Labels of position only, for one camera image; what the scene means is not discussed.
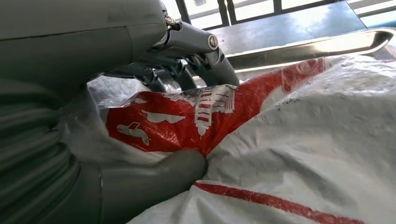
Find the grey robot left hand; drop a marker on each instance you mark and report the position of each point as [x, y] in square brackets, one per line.
[68, 37]

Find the white courier package red stripe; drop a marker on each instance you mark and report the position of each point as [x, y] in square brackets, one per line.
[309, 139]

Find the robot left arm ribbed sleeve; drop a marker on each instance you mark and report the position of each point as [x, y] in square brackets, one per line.
[28, 154]

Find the dark window frame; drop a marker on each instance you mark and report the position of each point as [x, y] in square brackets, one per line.
[223, 12]

